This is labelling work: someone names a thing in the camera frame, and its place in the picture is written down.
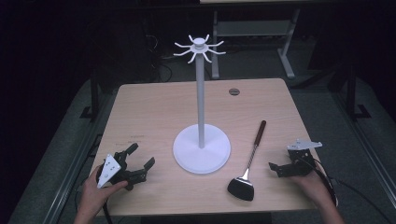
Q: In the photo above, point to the white desk frame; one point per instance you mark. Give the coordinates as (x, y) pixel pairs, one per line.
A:
(253, 28)

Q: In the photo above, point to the person's left hand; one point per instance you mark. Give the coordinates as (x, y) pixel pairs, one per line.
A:
(93, 196)

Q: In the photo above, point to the metal floor rail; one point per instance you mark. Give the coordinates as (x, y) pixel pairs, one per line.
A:
(367, 155)
(74, 174)

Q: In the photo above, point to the grey round table grommet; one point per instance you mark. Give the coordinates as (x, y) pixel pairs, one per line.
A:
(234, 91)

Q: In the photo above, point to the black metal stand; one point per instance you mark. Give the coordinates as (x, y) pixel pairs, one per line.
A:
(94, 99)
(351, 93)

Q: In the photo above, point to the white hook stand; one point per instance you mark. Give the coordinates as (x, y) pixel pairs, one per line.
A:
(201, 102)

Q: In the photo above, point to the person's right hand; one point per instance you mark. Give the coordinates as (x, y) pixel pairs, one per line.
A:
(316, 186)

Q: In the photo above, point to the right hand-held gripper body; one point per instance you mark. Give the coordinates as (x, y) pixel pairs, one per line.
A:
(300, 163)

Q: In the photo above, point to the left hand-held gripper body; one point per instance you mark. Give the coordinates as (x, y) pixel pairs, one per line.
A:
(109, 169)

